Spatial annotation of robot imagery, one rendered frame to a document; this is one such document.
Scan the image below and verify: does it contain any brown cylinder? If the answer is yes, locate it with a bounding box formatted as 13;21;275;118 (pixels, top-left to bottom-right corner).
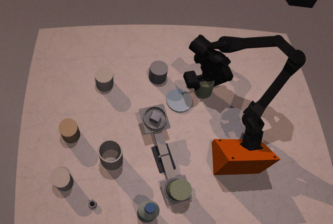
59;118;80;143

